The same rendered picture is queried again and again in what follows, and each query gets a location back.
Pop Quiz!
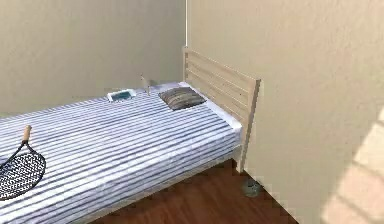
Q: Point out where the grey green vessel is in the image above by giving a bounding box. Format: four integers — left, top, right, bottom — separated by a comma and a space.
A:
241, 177, 262, 198

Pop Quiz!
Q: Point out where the brown striped pillow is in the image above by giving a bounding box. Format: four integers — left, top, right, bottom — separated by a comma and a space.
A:
157, 86, 208, 112

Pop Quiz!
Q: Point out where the small beige upright object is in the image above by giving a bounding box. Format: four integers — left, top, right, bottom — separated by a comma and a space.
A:
139, 73, 152, 96

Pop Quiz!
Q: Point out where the striped bed with wooden headboard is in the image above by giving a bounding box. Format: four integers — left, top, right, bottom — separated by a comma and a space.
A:
0, 46, 262, 224

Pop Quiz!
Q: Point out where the black tennis racket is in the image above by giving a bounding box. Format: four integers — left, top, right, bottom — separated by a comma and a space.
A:
0, 124, 47, 202

